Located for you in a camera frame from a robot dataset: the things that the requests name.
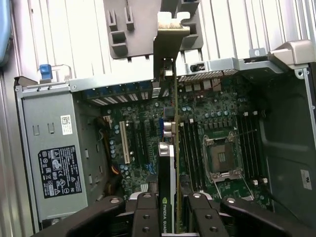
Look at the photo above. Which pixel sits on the blue case latch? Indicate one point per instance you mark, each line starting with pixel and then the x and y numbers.
pixel 45 69

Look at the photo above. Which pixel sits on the grey parts rack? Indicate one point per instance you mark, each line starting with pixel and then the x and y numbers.
pixel 118 49

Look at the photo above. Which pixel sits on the metal socket cover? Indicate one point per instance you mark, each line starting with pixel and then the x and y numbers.
pixel 234 190

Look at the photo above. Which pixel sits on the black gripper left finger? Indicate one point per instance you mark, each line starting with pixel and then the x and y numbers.
pixel 145 217

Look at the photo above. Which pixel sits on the blue expansion slot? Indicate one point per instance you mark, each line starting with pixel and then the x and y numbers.
pixel 161 128

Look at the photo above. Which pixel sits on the CPU socket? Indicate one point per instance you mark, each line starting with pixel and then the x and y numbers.
pixel 223 158

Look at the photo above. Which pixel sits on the black open PC case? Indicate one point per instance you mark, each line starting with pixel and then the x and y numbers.
pixel 286 128

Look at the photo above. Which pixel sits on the short black expansion slot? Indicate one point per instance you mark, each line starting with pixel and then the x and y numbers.
pixel 136 140
pixel 145 140

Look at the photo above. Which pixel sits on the green motherboard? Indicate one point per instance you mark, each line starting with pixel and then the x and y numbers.
pixel 217 108

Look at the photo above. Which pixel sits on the white expansion slot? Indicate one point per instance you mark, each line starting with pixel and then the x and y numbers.
pixel 124 143

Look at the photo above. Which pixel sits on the silver power supply unit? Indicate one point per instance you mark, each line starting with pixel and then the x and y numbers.
pixel 49 118

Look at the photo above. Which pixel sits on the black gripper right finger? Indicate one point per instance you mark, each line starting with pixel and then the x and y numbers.
pixel 205 219

